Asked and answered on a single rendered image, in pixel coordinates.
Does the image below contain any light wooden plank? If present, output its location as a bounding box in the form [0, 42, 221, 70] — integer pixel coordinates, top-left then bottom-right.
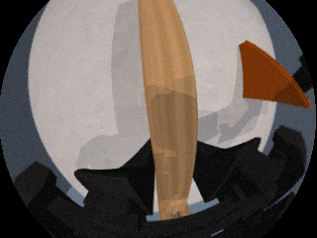
[138, 0, 198, 214]

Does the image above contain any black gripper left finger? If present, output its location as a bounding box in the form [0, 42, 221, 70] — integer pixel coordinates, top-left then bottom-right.
[74, 139, 156, 215]

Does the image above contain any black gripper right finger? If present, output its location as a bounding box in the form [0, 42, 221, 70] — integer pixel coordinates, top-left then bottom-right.
[193, 138, 262, 203]

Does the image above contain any wooden post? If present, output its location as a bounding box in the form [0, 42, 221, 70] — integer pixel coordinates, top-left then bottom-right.
[156, 178, 191, 219]

